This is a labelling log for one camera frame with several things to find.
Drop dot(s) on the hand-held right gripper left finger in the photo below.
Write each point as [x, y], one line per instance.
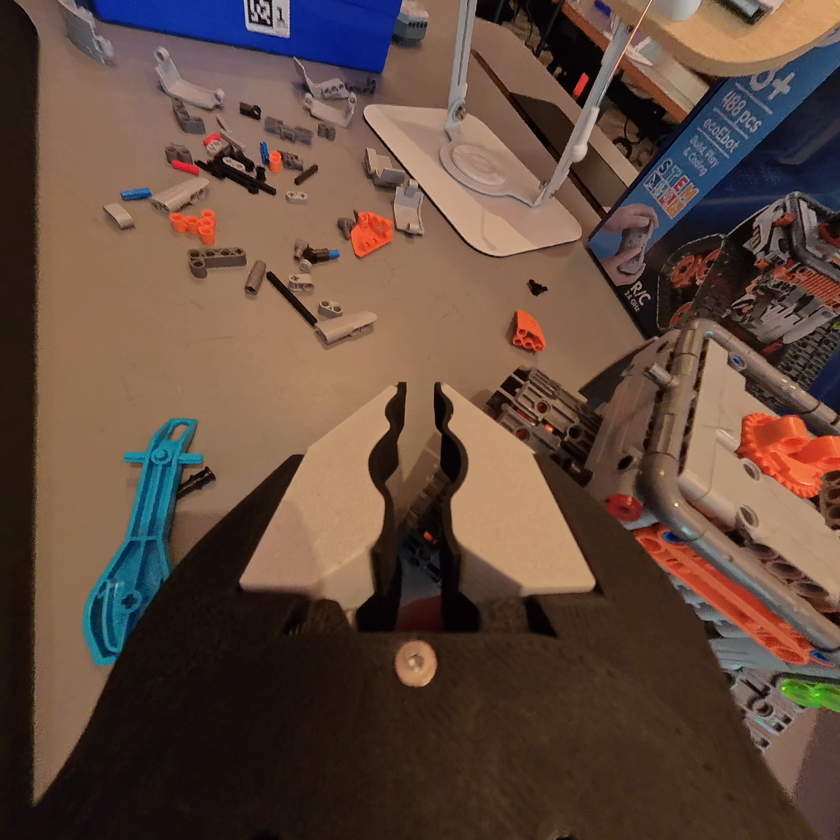
[302, 525]

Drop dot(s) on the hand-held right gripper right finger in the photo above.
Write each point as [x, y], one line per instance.
[525, 525]

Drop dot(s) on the grey orange toy arm assembly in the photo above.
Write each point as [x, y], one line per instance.
[423, 531]

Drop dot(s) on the grey orange tracked toy robot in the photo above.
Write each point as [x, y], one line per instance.
[709, 459]

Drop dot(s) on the grey angled beam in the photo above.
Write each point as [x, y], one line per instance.
[187, 119]

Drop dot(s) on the blue plastic parts bin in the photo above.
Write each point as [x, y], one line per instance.
[164, 26]

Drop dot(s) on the blue plastic brick separator tool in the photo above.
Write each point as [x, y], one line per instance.
[148, 512]

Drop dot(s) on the small orange wedge piece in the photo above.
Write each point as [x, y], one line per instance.
[528, 331]

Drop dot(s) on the light grey panel piece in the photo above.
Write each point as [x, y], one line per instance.
[346, 326]
[180, 195]

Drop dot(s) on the black long axle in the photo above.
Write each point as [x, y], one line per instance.
[292, 298]

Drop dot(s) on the grey tube connector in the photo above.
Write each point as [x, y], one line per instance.
[255, 277]

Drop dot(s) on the black pin with blue tip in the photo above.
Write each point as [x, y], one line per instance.
[315, 253]

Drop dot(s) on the dark grey bent beam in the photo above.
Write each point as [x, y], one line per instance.
[216, 257]

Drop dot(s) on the orange translucent piece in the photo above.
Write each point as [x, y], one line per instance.
[371, 233]

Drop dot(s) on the dark grey small connector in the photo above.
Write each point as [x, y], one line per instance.
[346, 226]

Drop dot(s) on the wooden book stand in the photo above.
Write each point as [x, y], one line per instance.
[499, 223]

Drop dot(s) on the black long connector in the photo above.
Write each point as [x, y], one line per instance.
[236, 176]

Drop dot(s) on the light grey small brick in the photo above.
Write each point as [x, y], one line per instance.
[118, 215]

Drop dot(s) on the dark grey small piece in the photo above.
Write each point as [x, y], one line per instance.
[326, 130]
[178, 154]
[291, 159]

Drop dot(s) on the dark blue robot kit box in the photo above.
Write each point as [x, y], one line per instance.
[709, 184]

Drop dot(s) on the dark grey short beam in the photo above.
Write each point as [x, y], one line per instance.
[364, 84]
[287, 129]

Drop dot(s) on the thin grey pin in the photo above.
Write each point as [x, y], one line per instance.
[223, 123]

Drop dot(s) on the small black connector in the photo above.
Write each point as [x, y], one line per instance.
[249, 110]

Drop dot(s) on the grey motor block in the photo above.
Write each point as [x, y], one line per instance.
[410, 26]

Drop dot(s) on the light grey bracket piece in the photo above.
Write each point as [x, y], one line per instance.
[408, 210]
[384, 170]

